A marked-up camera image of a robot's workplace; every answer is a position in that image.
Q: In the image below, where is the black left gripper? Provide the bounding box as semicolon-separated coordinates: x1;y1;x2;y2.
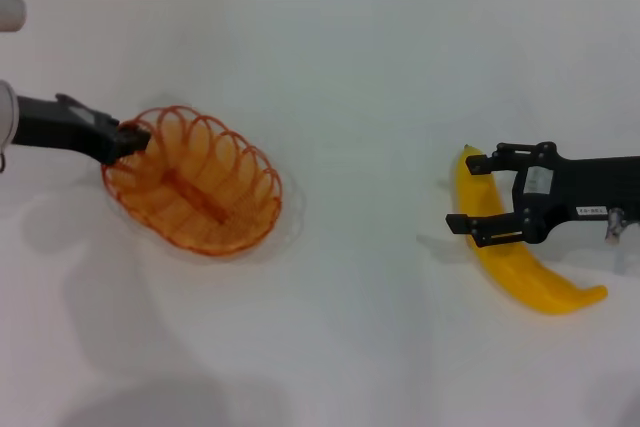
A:
13;92;152;166

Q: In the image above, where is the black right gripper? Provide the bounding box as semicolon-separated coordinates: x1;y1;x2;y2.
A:
445;141;640;250

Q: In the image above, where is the yellow banana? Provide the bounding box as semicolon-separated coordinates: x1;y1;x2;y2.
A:
451;143;609;317

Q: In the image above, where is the orange woven plastic basket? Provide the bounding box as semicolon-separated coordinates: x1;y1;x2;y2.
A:
101;105;284;254

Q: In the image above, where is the silver cable connector plug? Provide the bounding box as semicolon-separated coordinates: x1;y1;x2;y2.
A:
603;206;627;246

